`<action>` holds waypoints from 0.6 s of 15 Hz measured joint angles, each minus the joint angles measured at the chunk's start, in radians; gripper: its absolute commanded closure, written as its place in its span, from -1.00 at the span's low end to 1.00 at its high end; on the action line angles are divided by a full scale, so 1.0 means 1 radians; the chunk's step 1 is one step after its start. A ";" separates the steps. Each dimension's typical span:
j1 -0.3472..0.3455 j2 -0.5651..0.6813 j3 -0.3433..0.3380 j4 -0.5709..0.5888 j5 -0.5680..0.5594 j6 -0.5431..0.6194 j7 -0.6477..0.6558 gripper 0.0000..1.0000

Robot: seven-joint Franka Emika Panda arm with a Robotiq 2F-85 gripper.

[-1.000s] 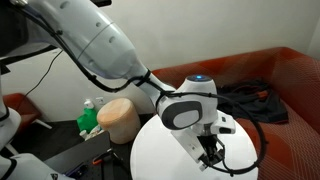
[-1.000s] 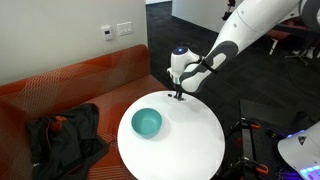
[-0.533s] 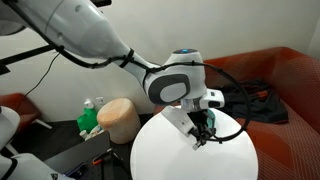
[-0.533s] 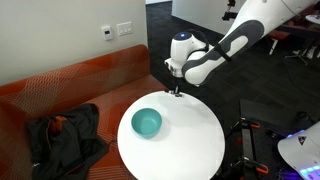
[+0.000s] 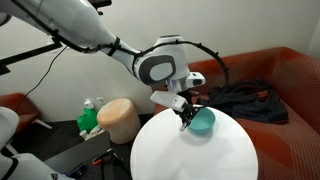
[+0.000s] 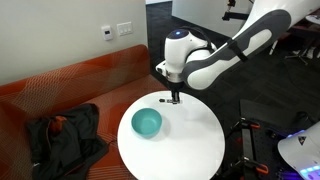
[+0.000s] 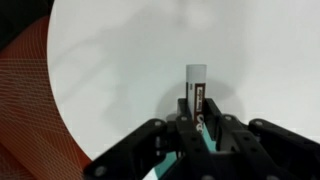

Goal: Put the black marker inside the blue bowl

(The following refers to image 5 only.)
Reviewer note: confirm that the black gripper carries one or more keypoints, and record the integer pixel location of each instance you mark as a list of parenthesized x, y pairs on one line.
[(187, 110)]

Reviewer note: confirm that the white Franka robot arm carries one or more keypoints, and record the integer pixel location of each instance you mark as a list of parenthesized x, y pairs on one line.
[(76, 20)]

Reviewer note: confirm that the blue bowl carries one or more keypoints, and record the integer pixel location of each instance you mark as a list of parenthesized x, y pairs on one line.
[(203, 121)]

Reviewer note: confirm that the beige round pouf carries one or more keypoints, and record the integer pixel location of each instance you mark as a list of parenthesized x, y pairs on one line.
[(118, 120)]

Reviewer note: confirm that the black jacket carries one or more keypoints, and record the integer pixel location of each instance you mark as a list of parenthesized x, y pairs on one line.
[(253, 101)]

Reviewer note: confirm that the small white container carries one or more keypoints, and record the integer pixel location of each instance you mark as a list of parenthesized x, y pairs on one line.
[(83, 134)]

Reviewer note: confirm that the black board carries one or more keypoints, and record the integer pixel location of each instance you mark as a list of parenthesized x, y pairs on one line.
[(83, 150)]

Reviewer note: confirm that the red fabric sofa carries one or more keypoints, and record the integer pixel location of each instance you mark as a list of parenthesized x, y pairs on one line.
[(293, 150)]

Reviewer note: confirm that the blue tool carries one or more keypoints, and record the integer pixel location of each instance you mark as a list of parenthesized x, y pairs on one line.
[(77, 170)]

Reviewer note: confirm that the red chair with white legs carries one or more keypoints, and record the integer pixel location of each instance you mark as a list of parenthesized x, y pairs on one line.
[(16, 111)]

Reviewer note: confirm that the white wall outlet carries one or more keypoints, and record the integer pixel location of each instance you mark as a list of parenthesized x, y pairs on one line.
[(100, 100)]

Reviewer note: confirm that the black camera on mount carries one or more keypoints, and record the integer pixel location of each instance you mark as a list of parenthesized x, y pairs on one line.
[(100, 3)]

